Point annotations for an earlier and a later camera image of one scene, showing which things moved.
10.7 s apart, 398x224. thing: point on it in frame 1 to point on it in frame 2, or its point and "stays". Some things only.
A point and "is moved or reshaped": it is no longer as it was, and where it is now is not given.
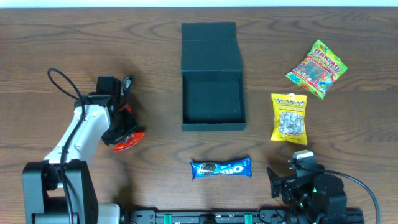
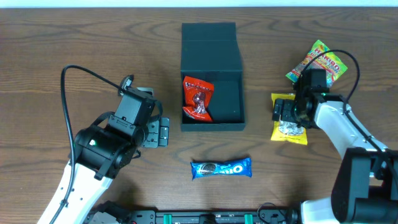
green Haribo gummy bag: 318,70 stays
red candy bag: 130,139 is moved or reshaped
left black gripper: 125,123 to 158,133
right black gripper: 278,181 to 280,109
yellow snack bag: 289,118 stays
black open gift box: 212,78 stays
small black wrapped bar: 126,85 stays
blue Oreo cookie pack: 239,167 stays
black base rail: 240,216 stays
